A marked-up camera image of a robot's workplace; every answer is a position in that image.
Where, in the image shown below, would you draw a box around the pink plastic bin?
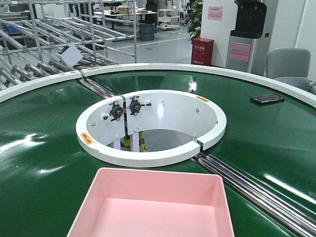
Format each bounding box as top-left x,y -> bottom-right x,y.
68,168 -> 234,237

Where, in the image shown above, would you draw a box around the red fire extinguisher cabinet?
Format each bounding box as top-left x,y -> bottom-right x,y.
191,38 -> 214,66

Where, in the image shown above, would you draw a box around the dark grey crate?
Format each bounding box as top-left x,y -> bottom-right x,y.
139,24 -> 155,41

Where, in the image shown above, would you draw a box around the green potted plant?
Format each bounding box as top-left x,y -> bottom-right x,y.
187,0 -> 203,40

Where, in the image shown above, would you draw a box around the white grey box device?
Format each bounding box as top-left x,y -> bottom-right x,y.
56,43 -> 83,67

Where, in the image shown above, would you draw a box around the black smartphone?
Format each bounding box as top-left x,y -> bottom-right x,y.
250,93 -> 284,104

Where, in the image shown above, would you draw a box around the black water dispenser stand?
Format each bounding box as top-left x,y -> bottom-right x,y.
226,0 -> 267,72

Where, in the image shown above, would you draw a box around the white outer conveyor rim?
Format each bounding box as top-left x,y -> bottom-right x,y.
0,63 -> 316,107

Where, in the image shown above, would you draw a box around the grey armchair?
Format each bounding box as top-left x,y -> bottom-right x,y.
266,48 -> 316,94

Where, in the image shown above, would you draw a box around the metal roller rack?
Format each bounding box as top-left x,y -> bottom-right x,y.
0,0 -> 136,90

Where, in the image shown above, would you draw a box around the steel conveyor rollers front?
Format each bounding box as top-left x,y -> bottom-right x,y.
192,152 -> 316,237

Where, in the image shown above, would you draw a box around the white inner conveyor ring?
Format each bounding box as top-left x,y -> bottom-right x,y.
76,89 -> 227,168

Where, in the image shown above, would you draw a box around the white wire shelf cart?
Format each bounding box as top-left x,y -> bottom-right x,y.
157,9 -> 180,30

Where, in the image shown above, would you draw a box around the pink wall notice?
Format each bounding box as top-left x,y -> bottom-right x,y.
207,6 -> 224,21

